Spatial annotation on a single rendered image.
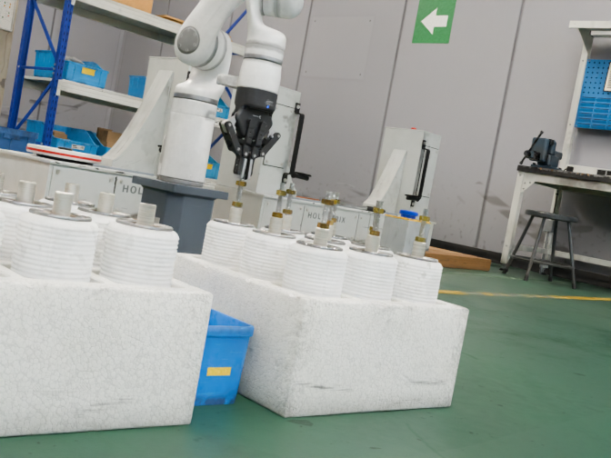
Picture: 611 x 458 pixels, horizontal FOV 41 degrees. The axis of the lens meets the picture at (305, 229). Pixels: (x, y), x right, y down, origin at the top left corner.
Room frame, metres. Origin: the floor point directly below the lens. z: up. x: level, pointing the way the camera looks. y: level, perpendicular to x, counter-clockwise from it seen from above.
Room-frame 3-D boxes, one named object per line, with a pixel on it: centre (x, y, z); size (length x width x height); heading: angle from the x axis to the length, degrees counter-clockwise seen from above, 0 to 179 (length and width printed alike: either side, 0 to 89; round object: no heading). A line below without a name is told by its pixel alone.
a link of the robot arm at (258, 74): (1.47, 0.14, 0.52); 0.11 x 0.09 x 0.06; 42
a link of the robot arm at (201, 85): (1.67, 0.27, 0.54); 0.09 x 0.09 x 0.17; 62
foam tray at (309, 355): (1.45, -0.04, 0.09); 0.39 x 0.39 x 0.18; 41
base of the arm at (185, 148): (1.67, 0.27, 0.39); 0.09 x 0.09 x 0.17; 48
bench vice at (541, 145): (5.66, -1.53, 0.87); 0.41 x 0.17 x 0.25; 138
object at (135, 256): (1.07, 0.21, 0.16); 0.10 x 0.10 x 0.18
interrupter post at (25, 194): (1.08, 0.38, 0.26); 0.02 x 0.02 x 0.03
